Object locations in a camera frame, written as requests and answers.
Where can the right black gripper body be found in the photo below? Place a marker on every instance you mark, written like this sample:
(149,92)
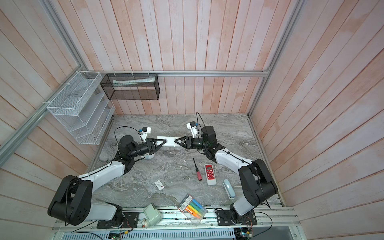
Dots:
(195,144)

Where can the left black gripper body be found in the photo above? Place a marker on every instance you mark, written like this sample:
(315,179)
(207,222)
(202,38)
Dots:
(150,146)

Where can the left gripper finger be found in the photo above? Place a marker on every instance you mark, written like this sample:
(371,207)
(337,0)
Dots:
(160,141)
(157,147)

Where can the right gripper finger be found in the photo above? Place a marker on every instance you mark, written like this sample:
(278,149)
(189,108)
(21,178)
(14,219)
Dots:
(181,144)
(180,140)

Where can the red handled screwdriver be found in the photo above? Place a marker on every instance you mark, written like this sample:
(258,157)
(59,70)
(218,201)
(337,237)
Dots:
(197,171)

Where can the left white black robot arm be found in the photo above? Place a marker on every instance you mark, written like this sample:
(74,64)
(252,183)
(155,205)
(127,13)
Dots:
(72,202)

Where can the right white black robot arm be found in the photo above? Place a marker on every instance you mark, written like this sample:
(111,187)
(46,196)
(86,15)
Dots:
(257,182)

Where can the red white remote control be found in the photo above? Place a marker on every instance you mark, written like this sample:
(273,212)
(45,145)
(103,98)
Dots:
(210,174)

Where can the white round alarm clock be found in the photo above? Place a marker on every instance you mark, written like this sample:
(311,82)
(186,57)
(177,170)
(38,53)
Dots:
(148,156)

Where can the small white card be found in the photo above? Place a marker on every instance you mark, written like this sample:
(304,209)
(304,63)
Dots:
(159,185)

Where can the pale green square device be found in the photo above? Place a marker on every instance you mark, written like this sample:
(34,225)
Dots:
(152,216)

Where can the clear box of markers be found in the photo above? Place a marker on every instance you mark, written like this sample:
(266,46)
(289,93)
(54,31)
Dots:
(192,210)

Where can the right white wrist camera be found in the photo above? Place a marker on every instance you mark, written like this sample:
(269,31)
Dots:
(193,127)

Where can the black wire mesh basket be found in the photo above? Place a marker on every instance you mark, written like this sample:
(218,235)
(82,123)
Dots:
(128,87)

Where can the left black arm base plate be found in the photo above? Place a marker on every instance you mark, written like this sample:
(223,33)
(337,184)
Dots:
(127,220)

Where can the white wire mesh shelf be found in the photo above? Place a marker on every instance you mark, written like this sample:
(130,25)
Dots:
(84,113)

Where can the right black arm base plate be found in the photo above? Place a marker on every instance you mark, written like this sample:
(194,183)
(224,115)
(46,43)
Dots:
(230,217)

